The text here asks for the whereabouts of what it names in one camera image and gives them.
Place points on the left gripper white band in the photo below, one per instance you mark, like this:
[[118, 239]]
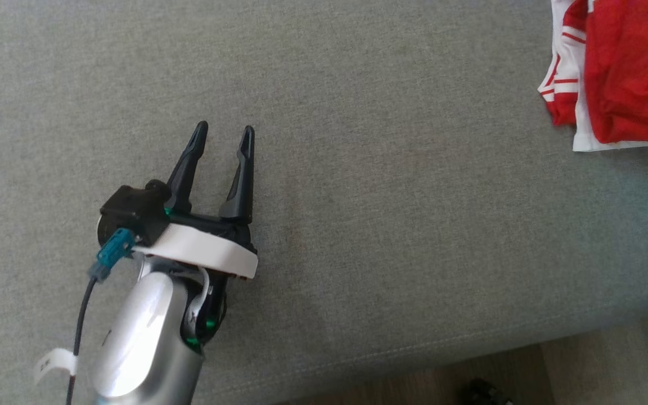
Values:
[[200, 247]]

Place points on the red jersey with striped trim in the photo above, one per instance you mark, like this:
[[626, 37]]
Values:
[[633, 67]]

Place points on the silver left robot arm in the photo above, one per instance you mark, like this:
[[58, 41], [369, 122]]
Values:
[[144, 337]]

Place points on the large grey sofa seat cushion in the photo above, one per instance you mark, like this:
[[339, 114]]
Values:
[[386, 197]]

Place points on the small black object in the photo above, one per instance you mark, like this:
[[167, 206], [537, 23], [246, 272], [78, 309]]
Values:
[[484, 394]]

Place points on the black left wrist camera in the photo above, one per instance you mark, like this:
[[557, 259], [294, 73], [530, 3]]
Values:
[[133, 211]]

